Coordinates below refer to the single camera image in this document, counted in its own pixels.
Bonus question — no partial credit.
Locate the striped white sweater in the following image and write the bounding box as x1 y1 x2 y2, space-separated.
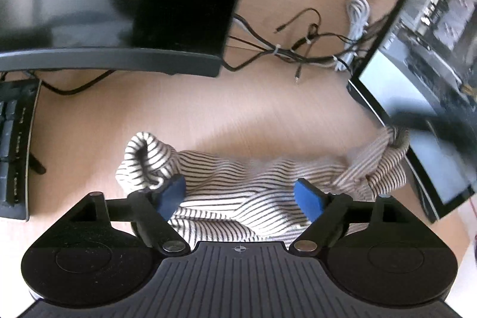
115 126 411 245

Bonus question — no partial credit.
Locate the white coiled cable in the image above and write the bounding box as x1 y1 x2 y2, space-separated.
334 0 378 73

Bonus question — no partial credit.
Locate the bundle of black cables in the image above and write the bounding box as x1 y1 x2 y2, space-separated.
222 7 392 85

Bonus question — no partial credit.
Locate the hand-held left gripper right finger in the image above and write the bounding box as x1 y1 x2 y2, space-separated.
289 178 408 256

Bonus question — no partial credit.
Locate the black keyboard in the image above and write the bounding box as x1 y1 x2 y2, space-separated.
0 77 47 222

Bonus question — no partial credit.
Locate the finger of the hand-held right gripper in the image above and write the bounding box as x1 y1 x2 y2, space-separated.
388 111 448 144

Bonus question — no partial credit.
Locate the flat monitor with lit screen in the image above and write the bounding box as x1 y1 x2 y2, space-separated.
346 0 477 224

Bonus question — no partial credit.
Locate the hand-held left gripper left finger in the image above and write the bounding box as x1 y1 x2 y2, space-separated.
69 174 191 256

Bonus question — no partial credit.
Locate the black keyboard cable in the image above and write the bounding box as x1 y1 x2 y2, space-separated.
25 69 117 96

